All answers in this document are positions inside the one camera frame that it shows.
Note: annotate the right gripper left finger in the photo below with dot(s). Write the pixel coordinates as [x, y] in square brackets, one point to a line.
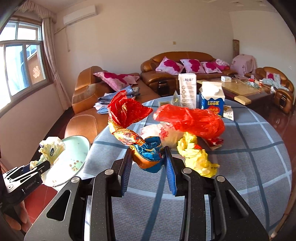
[84, 206]

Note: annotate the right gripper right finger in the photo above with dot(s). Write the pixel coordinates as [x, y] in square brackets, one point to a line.
[230, 216]

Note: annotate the pale yellow bag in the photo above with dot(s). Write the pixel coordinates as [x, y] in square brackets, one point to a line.
[50, 150]

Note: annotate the yellow plastic bag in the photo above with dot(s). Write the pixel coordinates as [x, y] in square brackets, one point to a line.
[196, 158]

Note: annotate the white red-print plastic bag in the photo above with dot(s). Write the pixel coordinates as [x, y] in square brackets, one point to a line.
[165, 131]

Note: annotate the light green trash bucket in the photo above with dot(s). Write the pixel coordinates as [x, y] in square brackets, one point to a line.
[69, 162]

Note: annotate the person's left hand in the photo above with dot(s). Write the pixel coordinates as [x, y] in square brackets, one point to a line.
[24, 222]

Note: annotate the brown leather chaise sofa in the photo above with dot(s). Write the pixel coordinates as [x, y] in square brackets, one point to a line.
[86, 121]

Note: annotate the blue plaid tablecloth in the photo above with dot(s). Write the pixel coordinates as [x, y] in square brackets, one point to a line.
[250, 154]

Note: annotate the folded blue plaid sheets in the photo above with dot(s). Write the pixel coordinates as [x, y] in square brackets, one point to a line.
[103, 102]

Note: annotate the red plastic bag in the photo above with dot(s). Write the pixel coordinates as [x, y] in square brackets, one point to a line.
[202, 123]

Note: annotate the small white paper packet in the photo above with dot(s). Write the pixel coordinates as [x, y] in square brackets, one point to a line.
[228, 112]

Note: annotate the pink floral pillow on chaise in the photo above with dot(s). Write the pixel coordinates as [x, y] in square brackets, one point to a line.
[117, 81]

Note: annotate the gold foil packet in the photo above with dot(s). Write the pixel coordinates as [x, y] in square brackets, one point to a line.
[175, 101]

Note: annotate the brown leather three-seat sofa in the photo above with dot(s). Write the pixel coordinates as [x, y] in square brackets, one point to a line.
[164, 83]

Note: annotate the wooden coffee table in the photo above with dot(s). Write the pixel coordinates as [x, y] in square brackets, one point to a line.
[253, 98]

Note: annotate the blue Look milk carton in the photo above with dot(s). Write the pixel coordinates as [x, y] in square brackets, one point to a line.
[211, 96]

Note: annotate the brown leather armchair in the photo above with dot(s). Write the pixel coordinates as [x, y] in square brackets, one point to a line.
[283, 87]

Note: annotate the white tall paper box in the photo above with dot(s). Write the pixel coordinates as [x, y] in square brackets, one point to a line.
[188, 90]

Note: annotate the pink floral pillow left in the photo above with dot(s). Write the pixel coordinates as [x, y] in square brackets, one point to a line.
[169, 66]

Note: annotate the white tissue box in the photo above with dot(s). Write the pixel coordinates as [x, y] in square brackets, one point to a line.
[226, 79]

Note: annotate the pink floral pillow middle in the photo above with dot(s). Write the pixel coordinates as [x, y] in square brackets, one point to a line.
[192, 66]

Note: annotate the pink floral pillow right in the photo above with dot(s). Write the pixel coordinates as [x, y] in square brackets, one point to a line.
[210, 67]

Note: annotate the pink cloth covered chair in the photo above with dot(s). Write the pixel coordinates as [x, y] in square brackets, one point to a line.
[243, 64]

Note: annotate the white air conditioner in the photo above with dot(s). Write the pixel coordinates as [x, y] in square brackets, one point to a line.
[79, 15]

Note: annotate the beige curtain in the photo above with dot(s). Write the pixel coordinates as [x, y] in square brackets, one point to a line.
[48, 20]

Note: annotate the window with frame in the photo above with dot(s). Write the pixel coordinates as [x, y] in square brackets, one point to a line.
[23, 63]

